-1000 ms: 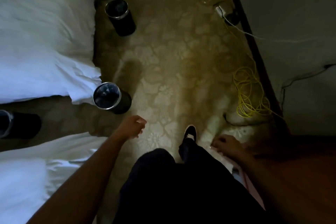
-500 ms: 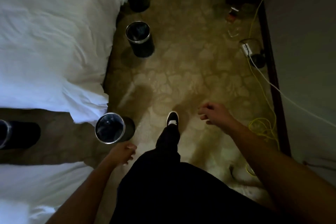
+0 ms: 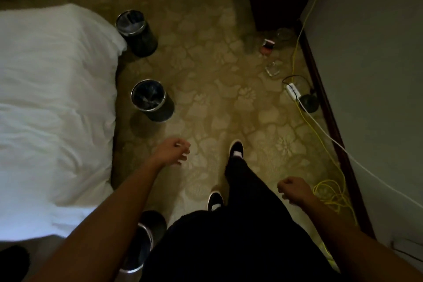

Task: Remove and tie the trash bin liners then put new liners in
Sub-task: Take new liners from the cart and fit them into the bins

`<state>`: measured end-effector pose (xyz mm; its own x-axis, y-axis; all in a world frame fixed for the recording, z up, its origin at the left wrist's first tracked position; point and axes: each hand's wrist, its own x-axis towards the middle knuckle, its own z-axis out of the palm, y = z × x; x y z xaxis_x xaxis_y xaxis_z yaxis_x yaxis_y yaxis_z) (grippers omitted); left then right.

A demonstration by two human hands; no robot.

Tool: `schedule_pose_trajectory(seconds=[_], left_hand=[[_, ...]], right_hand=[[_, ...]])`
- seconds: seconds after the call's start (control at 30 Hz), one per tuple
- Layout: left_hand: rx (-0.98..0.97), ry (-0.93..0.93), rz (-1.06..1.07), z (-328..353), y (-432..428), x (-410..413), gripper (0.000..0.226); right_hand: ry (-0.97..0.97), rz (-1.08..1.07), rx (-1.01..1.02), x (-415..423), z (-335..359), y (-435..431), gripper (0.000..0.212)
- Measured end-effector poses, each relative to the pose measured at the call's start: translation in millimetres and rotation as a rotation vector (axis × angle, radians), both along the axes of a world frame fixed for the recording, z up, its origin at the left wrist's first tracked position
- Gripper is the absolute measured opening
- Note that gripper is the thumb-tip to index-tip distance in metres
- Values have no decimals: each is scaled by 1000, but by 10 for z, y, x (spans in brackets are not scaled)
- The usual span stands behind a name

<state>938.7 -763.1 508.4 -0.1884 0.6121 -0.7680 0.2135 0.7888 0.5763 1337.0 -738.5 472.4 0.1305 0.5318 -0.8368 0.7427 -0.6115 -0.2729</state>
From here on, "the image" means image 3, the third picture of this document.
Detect person's right hand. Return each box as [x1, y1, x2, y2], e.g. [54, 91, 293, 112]
[277, 177, 315, 207]

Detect person's left hand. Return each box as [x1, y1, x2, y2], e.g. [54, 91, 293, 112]
[153, 137, 191, 168]

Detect person's left forearm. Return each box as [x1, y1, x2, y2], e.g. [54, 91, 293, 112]
[29, 159, 163, 282]

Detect person's right forearm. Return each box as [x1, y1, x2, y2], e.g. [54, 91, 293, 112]
[297, 194, 423, 282]

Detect person's right shoe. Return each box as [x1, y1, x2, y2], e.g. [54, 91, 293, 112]
[229, 140, 244, 159]

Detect person's shoe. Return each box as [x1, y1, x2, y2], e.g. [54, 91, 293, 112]
[229, 140, 244, 159]
[207, 191, 224, 212]

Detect person's left shoe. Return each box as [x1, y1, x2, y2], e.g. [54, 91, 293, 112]
[207, 191, 224, 212]

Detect black round waste bin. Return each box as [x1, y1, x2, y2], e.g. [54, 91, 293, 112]
[115, 10, 158, 58]
[119, 210, 167, 274]
[130, 79, 175, 122]

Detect person's black trousers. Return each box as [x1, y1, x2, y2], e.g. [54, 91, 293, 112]
[140, 156, 341, 282]

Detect dark wooden baseboard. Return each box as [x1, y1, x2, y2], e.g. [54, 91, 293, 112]
[296, 21, 376, 239]

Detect black round adapter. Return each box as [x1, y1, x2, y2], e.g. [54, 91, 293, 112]
[299, 93, 320, 114]

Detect white power strip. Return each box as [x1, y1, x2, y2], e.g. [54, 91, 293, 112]
[286, 83, 302, 101]

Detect clear glass ashtray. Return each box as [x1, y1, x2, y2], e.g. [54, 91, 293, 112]
[265, 60, 284, 77]

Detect small red label packet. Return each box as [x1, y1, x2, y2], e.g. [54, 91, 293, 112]
[259, 39, 275, 56]

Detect bed with white duvet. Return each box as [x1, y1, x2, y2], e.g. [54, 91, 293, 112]
[0, 3, 128, 243]

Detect clear glass cup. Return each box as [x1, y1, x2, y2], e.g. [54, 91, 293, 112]
[276, 27, 295, 43]

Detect black rounded object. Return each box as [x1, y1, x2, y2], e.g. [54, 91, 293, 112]
[0, 245, 30, 282]

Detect yellow cable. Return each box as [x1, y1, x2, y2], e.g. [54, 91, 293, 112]
[290, 0, 359, 262]

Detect white cable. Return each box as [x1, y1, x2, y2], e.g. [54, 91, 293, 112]
[297, 98, 423, 210]

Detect thin black cable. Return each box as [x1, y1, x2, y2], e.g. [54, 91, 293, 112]
[282, 75, 314, 95]

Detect black wall cable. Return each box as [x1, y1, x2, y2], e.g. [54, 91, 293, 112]
[390, 240, 423, 256]

